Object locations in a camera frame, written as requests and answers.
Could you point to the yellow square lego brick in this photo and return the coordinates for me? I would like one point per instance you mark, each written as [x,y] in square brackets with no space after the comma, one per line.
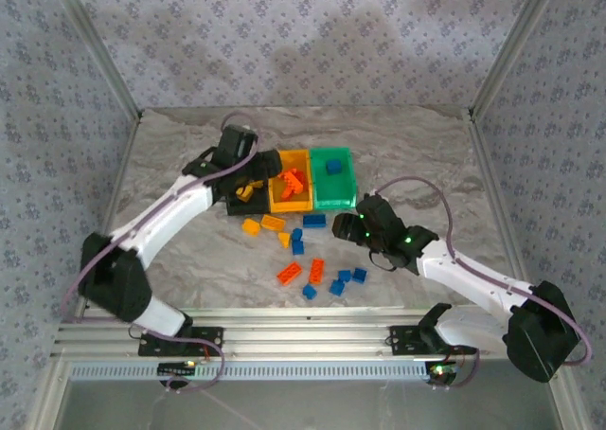
[258,184]
[251,227]
[245,192]

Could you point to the orange long lego brick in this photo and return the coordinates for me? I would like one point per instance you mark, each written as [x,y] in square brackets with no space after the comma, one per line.
[290,174]
[316,271]
[285,194]
[297,187]
[289,274]

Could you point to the small black circuit board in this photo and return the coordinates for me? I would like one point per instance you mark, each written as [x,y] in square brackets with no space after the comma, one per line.
[440,372]
[175,368]

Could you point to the green plastic storage bin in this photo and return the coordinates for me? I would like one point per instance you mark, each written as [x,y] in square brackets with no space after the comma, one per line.
[331,202]

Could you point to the aluminium base rail beam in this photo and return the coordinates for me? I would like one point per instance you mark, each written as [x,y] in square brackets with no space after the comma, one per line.
[308,335]

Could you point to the black plastic storage bin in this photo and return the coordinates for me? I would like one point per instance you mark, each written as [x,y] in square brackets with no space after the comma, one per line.
[248,207]

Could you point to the yellow long lego brick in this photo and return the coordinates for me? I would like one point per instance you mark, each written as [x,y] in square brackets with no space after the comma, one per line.
[272,222]

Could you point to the aluminium frame post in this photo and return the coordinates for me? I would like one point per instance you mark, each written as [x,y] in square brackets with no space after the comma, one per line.
[512,46]
[101,46]

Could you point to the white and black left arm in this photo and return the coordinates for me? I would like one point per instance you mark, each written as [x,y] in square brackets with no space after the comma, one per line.
[165,212]

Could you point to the aluminium frame leg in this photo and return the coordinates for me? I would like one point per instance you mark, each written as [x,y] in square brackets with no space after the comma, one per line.
[565,406]
[47,397]

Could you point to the blue long lego brick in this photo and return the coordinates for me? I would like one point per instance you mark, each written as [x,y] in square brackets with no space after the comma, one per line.
[314,220]

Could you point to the yellow plastic storage bin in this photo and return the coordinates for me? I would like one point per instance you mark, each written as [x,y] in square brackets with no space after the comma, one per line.
[289,206]

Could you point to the yellow sloped lego brick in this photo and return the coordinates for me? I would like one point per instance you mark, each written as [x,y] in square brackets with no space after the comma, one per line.
[284,239]

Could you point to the aluminium side rail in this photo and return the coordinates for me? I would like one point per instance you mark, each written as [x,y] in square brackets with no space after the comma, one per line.
[494,188]
[123,165]

